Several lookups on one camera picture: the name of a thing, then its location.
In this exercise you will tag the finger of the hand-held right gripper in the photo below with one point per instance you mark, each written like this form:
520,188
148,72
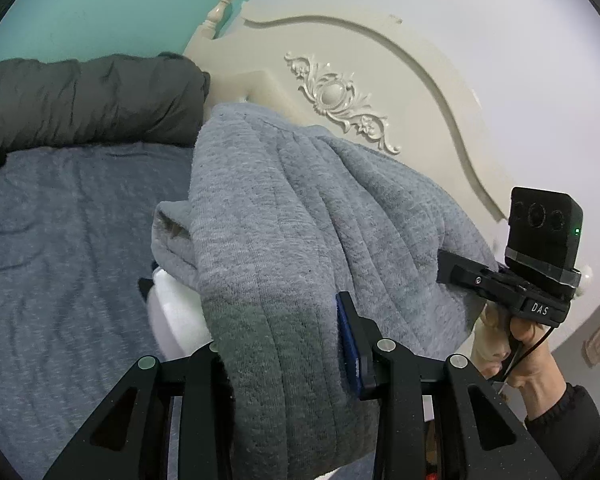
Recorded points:
465,272

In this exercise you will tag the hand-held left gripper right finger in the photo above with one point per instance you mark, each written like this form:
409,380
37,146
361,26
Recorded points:
347,340

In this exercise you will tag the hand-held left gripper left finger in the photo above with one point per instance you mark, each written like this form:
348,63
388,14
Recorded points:
205,375

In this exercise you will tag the grey knit sweater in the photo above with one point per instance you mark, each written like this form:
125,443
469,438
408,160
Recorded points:
290,240

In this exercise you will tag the person's right forearm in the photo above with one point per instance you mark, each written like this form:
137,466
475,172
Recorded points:
565,435

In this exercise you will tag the person's right hand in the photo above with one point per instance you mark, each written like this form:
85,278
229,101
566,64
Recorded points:
532,360

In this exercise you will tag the white folded cloth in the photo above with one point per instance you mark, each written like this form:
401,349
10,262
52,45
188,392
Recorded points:
175,310

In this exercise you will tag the blue patterned bedspread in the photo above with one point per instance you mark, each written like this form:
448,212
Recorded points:
70,240

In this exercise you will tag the cream carved headboard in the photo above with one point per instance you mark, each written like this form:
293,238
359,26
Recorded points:
380,50

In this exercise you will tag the dark grey rolled duvet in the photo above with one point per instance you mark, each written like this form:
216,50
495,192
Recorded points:
90,100

